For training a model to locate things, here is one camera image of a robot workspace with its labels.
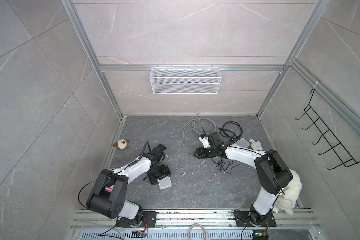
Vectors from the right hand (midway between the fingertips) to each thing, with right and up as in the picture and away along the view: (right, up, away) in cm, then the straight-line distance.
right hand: (198, 152), depth 94 cm
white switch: (-20, -15, -12) cm, 28 cm away
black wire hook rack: (+57, +3, -35) cm, 66 cm away
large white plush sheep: (+40, -19, -23) cm, 50 cm away
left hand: (-19, -12, -6) cm, 24 cm away
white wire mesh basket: (-8, +48, +7) cm, 50 cm away
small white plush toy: (+39, +4, +4) cm, 40 cm away
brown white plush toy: (-51, +5, +6) cm, 52 cm away
